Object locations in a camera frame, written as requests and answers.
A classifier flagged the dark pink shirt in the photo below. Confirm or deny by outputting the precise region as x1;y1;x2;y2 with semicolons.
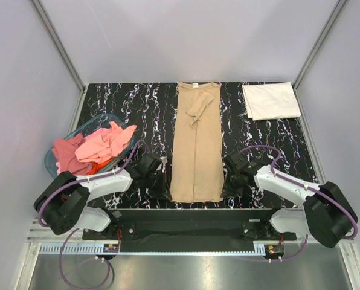
52;133;92;175

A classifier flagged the orange garment in basket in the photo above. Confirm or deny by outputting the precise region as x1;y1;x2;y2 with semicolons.
87;162;108;175

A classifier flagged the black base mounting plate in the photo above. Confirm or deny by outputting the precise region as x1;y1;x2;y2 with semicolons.
82;209;296;255

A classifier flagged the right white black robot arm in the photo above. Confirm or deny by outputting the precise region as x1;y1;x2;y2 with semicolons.
222;152;358;248

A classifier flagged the folded white t shirt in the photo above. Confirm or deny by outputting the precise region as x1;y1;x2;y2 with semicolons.
242;82;301;121

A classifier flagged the light pink shirt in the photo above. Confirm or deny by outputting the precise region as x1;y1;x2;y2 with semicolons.
75;121;137;164

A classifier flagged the tan t shirt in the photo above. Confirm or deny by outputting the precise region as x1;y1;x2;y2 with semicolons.
170;83;224;203

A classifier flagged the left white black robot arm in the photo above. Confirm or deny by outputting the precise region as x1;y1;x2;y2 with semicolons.
34;153;171;239

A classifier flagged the slotted cable duct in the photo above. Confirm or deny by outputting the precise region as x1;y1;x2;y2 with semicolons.
40;243;271;256

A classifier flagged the right aluminium frame post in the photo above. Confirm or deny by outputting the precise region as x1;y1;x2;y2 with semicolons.
293;0;350;91

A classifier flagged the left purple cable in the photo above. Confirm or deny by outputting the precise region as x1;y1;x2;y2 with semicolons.
37;139;152;288

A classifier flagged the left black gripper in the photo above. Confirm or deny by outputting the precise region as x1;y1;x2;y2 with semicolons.
144;170;172;201

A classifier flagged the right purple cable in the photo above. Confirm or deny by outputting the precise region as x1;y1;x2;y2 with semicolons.
237;145;359;262

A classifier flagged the aluminium frame post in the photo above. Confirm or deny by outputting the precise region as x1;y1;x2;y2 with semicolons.
28;0;89;94
293;0;350;91

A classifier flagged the purple cable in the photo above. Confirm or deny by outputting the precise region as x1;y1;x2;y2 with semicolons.
237;145;359;262
37;139;152;288

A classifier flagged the left aluminium frame post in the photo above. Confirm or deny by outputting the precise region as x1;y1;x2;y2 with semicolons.
28;0;89;94

